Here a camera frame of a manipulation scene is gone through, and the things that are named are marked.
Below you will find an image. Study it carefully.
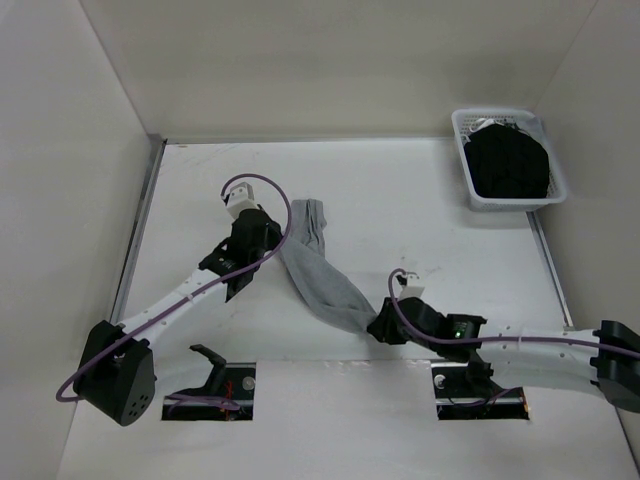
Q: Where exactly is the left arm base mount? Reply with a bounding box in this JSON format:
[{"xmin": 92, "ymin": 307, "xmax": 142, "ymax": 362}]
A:
[{"xmin": 161, "ymin": 344, "xmax": 257, "ymax": 422}]

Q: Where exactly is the grey tank top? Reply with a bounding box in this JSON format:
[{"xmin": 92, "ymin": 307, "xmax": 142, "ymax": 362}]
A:
[{"xmin": 279, "ymin": 199, "xmax": 377, "ymax": 334}]

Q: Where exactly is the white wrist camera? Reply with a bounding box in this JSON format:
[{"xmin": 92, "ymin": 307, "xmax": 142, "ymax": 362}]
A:
[
  {"xmin": 396, "ymin": 272, "xmax": 425, "ymax": 300},
  {"xmin": 222, "ymin": 182, "xmax": 258, "ymax": 219}
]

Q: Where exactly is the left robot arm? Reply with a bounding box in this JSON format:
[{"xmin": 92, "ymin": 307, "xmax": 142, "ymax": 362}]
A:
[{"xmin": 71, "ymin": 207, "xmax": 283, "ymax": 426}]

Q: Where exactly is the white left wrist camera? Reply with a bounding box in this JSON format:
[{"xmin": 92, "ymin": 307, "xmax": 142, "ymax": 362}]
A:
[{"xmin": 222, "ymin": 182, "xmax": 258, "ymax": 219}]

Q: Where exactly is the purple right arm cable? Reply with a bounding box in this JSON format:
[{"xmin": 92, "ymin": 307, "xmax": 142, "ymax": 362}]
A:
[{"xmin": 388, "ymin": 268, "xmax": 640, "ymax": 361}]

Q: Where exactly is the left aluminium table rail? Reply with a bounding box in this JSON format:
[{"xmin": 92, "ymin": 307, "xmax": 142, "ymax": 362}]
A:
[{"xmin": 106, "ymin": 134, "xmax": 167, "ymax": 325}]

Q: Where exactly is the white plastic basket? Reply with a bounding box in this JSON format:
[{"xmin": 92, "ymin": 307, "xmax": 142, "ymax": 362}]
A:
[{"xmin": 451, "ymin": 107, "xmax": 567, "ymax": 212}]

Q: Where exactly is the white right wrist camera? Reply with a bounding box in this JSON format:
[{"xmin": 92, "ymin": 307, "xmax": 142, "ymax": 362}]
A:
[{"xmin": 396, "ymin": 272, "xmax": 425, "ymax": 300}]

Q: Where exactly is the white tank top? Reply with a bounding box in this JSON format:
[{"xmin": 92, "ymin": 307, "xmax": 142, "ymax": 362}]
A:
[{"xmin": 468, "ymin": 117, "xmax": 503, "ymax": 134}]

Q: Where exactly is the black tank top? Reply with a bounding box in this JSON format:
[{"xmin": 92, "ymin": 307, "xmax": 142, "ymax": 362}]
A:
[{"xmin": 463, "ymin": 124, "xmax": 550, "ymax": 199}]

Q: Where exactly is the aluminium table rail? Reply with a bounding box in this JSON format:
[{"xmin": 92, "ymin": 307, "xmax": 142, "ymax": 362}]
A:
[
  {"xmin": 106, "ymin": 134, "xmax": 167, "ymax": 325},
  {"xmin": 527, "ymin": 212, "xmax": 575, "ymax": 330}
]

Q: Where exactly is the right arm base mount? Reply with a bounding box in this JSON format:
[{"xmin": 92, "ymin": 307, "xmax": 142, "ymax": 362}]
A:
[{"xmin": 431, "ymin": 362, "xmax": 530, "ymax": 421}]

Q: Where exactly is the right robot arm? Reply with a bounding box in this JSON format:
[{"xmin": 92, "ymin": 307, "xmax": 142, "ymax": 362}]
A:
[{"xmin": 367, "ymin": 297, "xmax": 639, "ymax": 413}]

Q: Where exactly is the right aluminium table rail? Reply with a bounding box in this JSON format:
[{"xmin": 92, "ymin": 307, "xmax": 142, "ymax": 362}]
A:
[{"xmin": 527, "ymin": 212, "xmax": 575, "ymax": 330}]

